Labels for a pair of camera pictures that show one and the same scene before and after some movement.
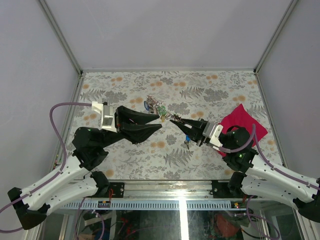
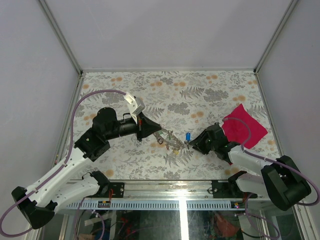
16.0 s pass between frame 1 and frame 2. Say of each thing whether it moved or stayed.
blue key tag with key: stayed
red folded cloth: stayed
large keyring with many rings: moved
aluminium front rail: stayed
